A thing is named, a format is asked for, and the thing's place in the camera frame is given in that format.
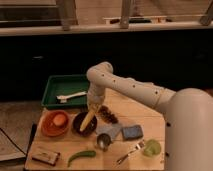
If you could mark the brown wooden block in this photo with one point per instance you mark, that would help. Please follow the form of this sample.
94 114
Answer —
45 155

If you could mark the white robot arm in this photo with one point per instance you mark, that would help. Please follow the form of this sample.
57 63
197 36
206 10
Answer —
101 77

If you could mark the grey cloth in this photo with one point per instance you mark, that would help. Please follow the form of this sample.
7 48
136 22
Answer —
112 130

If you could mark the yellow banana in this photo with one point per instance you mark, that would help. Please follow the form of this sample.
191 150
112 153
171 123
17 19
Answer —
91 113

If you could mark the brown pine cone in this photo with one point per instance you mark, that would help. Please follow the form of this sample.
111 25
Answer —
107 115

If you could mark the orange bowl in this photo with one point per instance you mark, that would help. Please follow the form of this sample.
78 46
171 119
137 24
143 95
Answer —
49 129

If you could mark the blue sponge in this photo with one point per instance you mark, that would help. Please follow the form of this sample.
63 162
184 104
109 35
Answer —
132 132

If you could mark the metal cup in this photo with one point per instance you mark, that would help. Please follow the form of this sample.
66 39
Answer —
103 141

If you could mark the green chili pepper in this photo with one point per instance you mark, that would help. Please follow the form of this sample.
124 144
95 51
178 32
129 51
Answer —
87 153

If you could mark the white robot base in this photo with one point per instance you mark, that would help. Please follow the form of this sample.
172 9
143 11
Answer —
189 131

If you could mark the metal fork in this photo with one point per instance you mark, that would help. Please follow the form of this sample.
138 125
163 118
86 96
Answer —
137 147

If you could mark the orange fruit in bowl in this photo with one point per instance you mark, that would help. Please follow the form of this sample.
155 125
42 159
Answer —
59 120

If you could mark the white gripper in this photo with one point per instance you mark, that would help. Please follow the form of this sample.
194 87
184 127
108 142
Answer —
95 96

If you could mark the green cup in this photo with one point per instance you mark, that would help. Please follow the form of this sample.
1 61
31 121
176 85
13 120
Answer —
152 148

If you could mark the white brush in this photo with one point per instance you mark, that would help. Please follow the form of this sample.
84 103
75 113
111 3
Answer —
64 98

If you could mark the green plastic tray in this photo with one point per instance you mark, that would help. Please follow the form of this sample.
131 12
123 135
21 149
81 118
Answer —
64 85

